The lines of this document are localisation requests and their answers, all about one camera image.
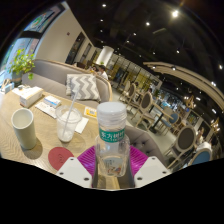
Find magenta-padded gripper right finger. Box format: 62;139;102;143
128;145;177;188

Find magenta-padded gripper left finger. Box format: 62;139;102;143
55;145;98;189

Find clear plastic water bottle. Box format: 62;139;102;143
94;101;131;178

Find flat round red coaster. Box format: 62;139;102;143
47;146;75;171

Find clear plastic cup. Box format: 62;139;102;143
54;104;83;144

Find white paper napkin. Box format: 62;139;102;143
74;116;90;134

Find dark dining table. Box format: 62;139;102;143
149;106;174;134

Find small yellow card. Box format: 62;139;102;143
83;106;98;118

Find pale green ceramic mug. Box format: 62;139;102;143
10;108;38;150

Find clear drinking straw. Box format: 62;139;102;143
61;89;79;138

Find white printed menu sheet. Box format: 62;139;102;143
34;101;58;119

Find small blue white box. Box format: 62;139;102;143
43;95;62;108

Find grey white chevron pillow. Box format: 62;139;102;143
65;73;102;103

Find white tissue box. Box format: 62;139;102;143
19;85;44;108

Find grey upholstered sofa bench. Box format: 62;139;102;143
21;59;114;109

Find person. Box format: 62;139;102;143
96;64;109;81

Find round white column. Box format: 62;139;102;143
95;45;115;67

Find green potted plant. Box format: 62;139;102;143
7;49;36;81

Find group of ceiling lights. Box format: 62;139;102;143
99;3;223;88

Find framed colourful wall poster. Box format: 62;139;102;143
23;4;66;34

